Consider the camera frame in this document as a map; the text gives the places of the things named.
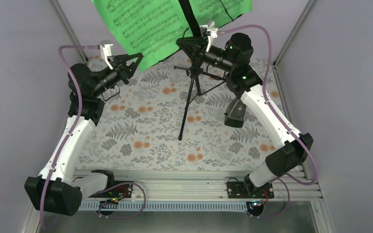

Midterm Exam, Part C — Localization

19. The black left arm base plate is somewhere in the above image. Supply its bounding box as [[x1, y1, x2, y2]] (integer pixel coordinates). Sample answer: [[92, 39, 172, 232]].
[[90, 181, 133, 199]]

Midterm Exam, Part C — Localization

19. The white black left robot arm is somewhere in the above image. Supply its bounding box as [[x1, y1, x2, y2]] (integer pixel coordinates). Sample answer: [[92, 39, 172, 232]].
[[24, 53, 143, 216]]

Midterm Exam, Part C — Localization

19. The aluminium rail frame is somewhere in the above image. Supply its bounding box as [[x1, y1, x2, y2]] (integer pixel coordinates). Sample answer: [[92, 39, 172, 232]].
[[114, 170, 323, 201]]

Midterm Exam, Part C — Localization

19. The black music stand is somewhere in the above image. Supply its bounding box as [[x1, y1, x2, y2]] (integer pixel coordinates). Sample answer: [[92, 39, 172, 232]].
[[174, 0, 224, 141]]

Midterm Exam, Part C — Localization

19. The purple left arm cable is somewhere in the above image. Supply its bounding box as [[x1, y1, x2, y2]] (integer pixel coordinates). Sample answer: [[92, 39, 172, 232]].
[[38, 45, 147, 231]]

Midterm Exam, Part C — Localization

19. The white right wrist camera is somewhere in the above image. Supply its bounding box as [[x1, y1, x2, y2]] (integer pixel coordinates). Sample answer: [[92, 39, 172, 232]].
[[199, 19, 219, 52]]

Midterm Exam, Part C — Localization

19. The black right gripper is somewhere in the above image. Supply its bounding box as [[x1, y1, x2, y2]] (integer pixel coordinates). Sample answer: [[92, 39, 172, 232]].
[[178, 35, 236, 72]]

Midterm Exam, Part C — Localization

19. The floral patterned mat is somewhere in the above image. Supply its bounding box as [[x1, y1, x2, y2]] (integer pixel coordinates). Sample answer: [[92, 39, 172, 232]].
[[75, 54, 276, 171]]

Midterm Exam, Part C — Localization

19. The black metronome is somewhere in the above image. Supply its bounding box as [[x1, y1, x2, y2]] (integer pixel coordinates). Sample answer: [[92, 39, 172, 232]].
[[224, 98, 247, 128]]

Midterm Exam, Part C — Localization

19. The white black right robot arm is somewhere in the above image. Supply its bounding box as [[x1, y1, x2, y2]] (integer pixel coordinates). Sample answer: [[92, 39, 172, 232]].
[[176, 33, 313, 198]]

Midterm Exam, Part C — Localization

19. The green sheet music page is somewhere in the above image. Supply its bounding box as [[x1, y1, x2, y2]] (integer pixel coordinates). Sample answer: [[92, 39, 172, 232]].
[[189, 0, 253, 27], [92, 0, 192, 71]]

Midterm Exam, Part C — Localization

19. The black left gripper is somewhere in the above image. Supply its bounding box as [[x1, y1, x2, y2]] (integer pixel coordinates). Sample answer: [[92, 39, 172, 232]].
[[91, 52, 141, 97]]

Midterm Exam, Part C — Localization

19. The grey slotted cable duct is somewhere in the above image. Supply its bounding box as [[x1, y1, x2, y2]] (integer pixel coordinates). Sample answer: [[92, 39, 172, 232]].
[[77, 200, 254, 212]]

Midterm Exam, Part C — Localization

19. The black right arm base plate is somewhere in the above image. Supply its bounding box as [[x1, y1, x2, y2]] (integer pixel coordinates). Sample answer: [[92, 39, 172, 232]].
[[226, 181, 274, 199]]

